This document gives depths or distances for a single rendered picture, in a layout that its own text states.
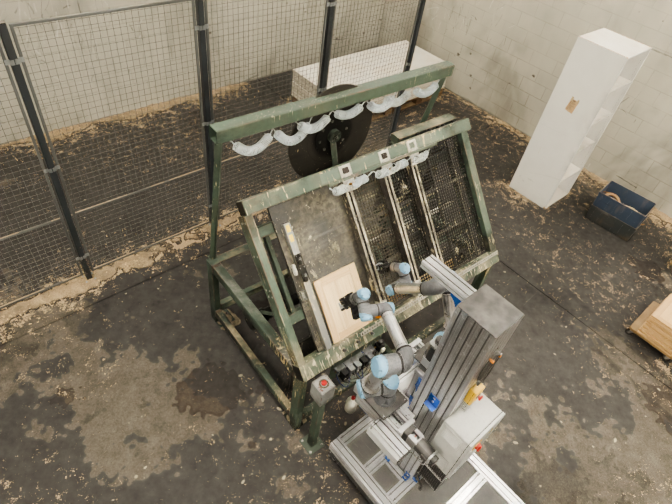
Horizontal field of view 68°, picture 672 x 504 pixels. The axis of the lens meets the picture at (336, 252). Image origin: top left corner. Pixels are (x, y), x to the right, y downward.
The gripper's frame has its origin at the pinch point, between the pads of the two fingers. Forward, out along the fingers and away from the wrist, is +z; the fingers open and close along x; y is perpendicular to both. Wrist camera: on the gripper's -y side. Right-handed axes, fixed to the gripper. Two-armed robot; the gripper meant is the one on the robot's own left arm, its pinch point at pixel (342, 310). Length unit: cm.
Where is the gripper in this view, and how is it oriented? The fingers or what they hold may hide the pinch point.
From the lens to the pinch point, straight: 326.1
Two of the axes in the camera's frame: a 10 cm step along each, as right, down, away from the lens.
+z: -4.0, 3.4, 8.5
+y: -5.0, -8.6, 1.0
